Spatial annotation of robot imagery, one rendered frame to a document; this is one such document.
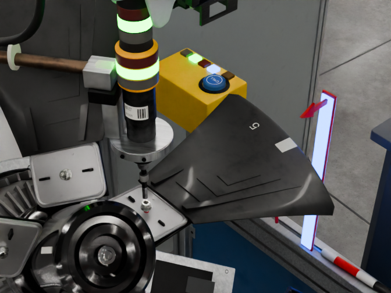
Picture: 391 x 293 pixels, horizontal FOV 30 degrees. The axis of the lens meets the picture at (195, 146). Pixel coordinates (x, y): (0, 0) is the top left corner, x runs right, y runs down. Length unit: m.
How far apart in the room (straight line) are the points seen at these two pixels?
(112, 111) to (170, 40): 1.10
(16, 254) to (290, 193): 0.36
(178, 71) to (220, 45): 0.71
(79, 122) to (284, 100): 1.61
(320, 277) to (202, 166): 0.43
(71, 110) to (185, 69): 0.52
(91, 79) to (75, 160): 0.12
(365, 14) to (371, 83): 0.60
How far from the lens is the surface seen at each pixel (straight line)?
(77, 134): 0.84
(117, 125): 0.79
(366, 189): 2.72
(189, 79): 1.30
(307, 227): 1.26
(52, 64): 0.78
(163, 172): 0.94
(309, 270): 1.32
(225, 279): 1.05
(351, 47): 3.47
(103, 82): 0.76
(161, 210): 0.89
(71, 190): 0.85
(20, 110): 0.87
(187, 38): 1.91
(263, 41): 2.16
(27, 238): 0.81
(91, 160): 0.84
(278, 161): 0.99
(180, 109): 1.31
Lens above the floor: 1.81
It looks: 40 degrees down
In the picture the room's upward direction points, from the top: straight up
